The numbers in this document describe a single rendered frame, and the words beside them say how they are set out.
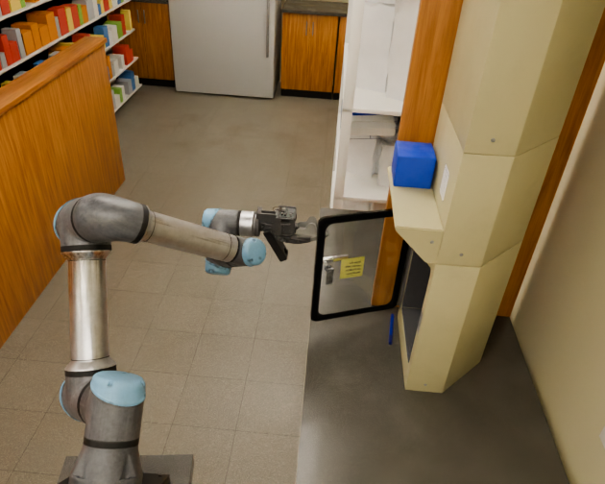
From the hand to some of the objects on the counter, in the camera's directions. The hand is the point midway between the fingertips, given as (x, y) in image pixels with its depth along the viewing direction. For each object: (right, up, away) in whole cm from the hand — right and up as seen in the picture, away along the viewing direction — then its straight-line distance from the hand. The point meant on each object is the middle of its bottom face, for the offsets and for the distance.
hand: (323, 235), depth 157 cm
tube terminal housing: (+38, -38, +14) cm, 55 cm away
